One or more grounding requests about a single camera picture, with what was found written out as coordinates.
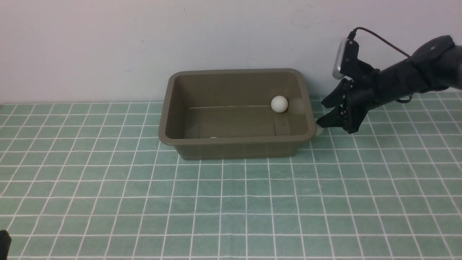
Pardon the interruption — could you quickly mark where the green checkered tablecloth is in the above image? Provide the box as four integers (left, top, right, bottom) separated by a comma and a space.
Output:
0, 92, 462, 260

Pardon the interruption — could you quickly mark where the olive plastic storage bin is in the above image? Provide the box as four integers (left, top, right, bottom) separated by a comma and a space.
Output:
158, 69, 317, 161

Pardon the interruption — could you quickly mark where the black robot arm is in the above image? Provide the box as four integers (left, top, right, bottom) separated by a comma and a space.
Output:
317, 35, 462, 134

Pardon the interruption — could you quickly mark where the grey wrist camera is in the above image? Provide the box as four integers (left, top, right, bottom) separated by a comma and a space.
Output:
332, 38, 359, 80

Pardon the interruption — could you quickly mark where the black object bottom left corner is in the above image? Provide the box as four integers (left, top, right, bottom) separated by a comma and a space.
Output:
0, 230, 12, 260

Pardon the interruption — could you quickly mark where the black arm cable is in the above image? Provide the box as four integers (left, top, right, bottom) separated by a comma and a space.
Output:
347, 27, 412, 58

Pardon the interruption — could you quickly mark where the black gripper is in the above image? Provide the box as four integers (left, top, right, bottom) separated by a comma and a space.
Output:
317, 60, 385, 134

